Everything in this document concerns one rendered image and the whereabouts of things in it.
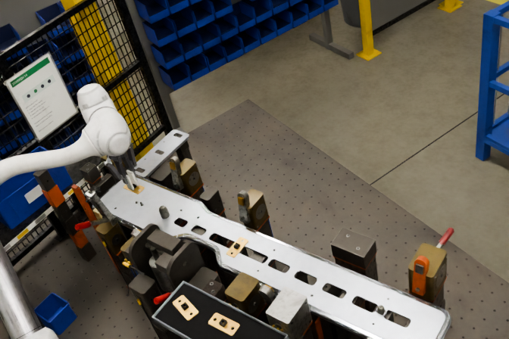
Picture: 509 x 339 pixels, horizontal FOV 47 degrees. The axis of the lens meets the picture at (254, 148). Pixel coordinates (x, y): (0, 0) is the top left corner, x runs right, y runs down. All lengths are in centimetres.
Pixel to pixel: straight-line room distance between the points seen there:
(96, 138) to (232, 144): 118
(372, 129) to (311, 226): 164
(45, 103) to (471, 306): 180
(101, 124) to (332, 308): 88
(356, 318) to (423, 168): 198
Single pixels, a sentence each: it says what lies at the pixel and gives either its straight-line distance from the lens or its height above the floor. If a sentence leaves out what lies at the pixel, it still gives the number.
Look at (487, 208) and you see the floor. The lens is 341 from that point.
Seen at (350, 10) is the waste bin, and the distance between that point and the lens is 498.
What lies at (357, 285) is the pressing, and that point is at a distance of 183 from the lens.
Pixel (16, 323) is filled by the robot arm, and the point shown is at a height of 99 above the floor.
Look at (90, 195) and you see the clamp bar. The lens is 207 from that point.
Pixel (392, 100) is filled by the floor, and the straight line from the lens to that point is 416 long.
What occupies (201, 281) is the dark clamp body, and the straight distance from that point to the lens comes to 183.
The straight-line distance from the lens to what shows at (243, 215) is 206.
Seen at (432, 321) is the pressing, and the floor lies 100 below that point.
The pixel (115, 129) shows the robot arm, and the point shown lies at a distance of 180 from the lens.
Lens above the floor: 247
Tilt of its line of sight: 39 degrees down
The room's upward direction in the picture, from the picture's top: 15 degrees counter-clockwise
